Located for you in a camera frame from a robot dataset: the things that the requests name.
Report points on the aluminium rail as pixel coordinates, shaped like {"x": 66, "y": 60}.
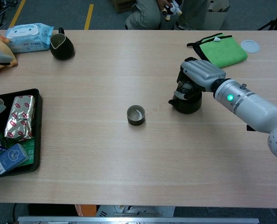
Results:
{"x": 138, "y": 220}

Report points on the green microfiber cloth black trim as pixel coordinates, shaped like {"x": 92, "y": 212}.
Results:
{"x": 222, "y": 52}

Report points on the round white plastic lid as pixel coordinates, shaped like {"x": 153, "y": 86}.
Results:
{"x": 250, "y": 46}

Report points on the small plush toy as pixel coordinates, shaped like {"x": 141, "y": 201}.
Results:
{"x": 172, "y": 10}

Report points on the silver foil tea pack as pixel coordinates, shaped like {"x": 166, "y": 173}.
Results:
{"x": 19, "y": 116}

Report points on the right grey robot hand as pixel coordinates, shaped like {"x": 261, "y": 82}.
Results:
{"x": 203, "y": 73}

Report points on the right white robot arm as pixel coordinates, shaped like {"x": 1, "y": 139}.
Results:
{"x": 250, "y": 105}

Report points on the green paper packet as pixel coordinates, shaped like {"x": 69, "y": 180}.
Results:
{"x": 30, "y": 151}

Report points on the orange plush toy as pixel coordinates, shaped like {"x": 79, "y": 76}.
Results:
{"x": 1, "y": 70}

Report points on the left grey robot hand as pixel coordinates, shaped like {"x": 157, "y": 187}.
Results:
{"x": 3, "y": 59}

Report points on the dark pitcher with beige inside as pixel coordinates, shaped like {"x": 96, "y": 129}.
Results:
{"x": 64, "y": 52}

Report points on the person in khaki trousers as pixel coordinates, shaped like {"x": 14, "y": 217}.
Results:
{"x": 140, "y": 14}

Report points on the white storage bin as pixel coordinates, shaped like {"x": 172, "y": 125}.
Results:
{"x": 217, "y": 21}

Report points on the blue wet wipes pack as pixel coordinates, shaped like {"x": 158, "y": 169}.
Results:
{"x": 29, "y": 35}

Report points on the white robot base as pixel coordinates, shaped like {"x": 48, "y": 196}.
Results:
{"x": 133, "y": 211}

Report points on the black tripod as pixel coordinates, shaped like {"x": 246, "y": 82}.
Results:
{"x": 274, "y": 21}

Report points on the brown cardboard box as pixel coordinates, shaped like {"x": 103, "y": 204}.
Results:
{"x": 119, "y": 7}

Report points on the black plastic tray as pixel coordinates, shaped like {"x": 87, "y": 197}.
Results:
{"x": 38, "y": 130}

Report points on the small grey tea cup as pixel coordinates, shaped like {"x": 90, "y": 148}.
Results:
{"x": 136, "y": 121}

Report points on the blue box with white logo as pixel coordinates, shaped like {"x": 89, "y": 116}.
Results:
{"x": 10, "y": 158}

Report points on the orange panel under table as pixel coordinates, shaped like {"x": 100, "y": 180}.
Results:
{"x": 85, "y": 210}

